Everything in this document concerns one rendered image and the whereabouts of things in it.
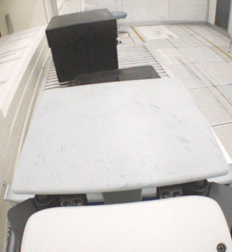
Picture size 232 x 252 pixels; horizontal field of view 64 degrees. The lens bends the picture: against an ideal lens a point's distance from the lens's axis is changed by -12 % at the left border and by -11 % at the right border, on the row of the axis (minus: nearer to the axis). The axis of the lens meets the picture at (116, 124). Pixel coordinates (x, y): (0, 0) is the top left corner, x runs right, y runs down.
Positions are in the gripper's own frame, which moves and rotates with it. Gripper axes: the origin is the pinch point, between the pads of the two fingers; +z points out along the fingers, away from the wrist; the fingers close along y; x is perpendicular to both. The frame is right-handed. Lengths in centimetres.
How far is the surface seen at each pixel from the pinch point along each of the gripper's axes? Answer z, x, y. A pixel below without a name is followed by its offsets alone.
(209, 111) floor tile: 129, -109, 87
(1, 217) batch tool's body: 7.1, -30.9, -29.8
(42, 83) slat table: 72, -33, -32
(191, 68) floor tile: 218, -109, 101
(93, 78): 51, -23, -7
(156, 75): 50, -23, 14
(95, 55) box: 71, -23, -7
